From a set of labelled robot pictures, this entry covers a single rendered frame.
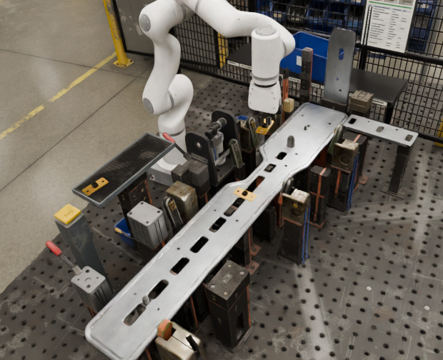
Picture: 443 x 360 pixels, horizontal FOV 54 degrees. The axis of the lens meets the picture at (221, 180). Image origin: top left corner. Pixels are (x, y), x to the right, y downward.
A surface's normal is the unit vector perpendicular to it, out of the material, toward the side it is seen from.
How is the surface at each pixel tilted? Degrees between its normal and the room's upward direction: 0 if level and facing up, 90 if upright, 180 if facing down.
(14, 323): 0
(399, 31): 90
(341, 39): 90
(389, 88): 0
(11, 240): 0
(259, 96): 90
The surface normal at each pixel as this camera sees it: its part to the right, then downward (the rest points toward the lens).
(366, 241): -0.07, -0.74
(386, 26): -0.58, 0.57
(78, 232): 0.81, 0.35
